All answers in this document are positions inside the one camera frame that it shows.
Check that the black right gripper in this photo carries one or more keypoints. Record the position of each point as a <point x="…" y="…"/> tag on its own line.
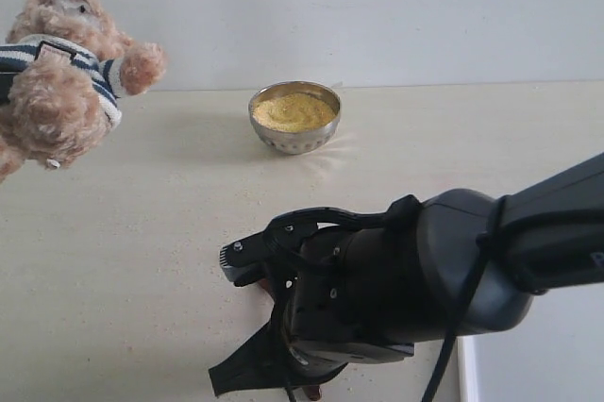
<point x="369" y="306"/>

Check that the dark red wooden spoon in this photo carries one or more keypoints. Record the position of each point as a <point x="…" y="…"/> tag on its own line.
<point x="312" y="393"/>

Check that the beige teddy bear striped sweater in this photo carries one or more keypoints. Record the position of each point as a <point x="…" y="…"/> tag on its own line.
<point x="71" y="65"/>

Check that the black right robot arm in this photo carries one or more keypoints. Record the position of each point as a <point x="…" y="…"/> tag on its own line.
<point x="484" y="259"/>

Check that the steel bowl of yellow grain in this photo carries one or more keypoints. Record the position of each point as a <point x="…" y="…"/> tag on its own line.
<point x="295" y="117"/>

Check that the white rectangular tray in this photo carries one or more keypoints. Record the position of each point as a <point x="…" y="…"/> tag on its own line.
<point x="516" y="368"/>

